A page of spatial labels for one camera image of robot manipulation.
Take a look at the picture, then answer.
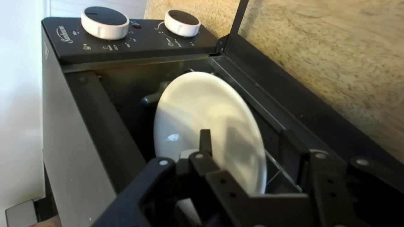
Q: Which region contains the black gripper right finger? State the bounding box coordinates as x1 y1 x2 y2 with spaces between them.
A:
300 149 404 227

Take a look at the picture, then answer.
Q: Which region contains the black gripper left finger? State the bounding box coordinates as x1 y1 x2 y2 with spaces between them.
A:
89 128 253 227

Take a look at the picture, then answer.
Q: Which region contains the white ceramic bowl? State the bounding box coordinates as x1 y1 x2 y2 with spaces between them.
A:
152 71 268 197

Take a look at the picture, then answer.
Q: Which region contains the toaster oven glass door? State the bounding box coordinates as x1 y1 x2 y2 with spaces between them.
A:
213 0 404 195

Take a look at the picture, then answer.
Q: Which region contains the black toaster oven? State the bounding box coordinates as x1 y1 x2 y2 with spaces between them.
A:
41 5 404 227

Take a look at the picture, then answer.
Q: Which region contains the white black oven knob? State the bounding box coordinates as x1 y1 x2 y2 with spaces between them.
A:
79 5 131 42
162 9 202 38

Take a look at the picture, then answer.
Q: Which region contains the wire oven rack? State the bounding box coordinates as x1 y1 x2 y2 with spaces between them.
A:
263 150 304 195

